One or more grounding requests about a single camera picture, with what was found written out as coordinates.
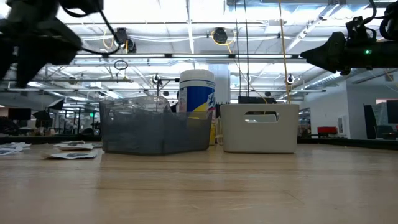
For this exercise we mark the red box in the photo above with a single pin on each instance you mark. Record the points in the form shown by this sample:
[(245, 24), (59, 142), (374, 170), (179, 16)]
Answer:
[(327, 130)]

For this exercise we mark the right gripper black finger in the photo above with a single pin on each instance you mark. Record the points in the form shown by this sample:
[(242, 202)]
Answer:
[(335, 63), (332, 45)]

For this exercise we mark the yellow blue wipes canister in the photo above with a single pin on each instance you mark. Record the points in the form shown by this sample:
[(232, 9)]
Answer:
[(197, 90)]

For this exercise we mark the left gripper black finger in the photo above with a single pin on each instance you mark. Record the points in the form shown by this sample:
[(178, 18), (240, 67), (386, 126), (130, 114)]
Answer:
[(26, 74), (4, 62)]

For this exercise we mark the black upright panel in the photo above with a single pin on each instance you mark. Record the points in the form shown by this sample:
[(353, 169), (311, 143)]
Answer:
[(370, 121)]

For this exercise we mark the black aluminium table frame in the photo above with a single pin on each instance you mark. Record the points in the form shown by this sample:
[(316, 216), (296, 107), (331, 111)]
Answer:
[(46, 139)]

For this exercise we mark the black monitor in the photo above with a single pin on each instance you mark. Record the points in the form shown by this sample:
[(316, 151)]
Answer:
[(19, 114), (393, 112)]

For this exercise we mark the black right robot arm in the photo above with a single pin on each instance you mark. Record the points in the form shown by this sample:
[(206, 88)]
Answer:
[(390, 25)]

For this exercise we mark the grey translucent plastic bin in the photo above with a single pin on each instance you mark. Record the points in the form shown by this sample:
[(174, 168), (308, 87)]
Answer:
[(149, 104), (140, 133)]

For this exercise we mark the white plastic bin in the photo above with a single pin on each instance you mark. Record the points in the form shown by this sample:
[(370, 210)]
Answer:
[(233, 137)]

